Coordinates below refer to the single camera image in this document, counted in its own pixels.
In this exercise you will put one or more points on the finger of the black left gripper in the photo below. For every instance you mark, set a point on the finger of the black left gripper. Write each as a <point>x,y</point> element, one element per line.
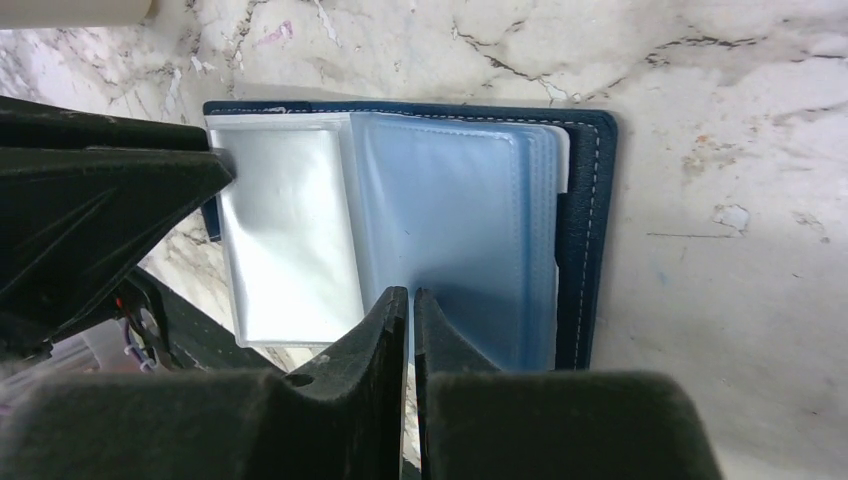
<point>74,223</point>
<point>26,124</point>

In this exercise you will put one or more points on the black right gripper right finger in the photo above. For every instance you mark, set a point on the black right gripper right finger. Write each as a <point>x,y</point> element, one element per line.
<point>477,421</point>

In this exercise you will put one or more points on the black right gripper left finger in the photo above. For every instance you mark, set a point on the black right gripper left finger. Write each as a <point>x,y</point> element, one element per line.
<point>339,416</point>

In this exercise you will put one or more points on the blue leather card holder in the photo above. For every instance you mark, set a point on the blue leather card holder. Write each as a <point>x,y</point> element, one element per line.
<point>499,212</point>

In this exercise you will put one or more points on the black metal base rail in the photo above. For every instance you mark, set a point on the black metal base rail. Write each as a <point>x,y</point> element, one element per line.
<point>193,339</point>

